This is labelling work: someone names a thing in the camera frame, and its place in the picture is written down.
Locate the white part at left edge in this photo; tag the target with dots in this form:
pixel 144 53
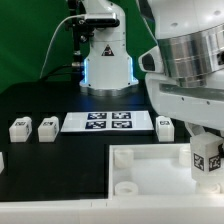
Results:
pixel 1 162

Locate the white square table top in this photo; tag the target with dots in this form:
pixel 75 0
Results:
pixel 154 169

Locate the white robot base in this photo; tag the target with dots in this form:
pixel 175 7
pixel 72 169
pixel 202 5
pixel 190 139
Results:
pixel 108 68

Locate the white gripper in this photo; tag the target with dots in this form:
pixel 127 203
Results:
pixel 201 106

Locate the white sheet with markers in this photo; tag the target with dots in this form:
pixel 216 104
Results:
pixel 107 121

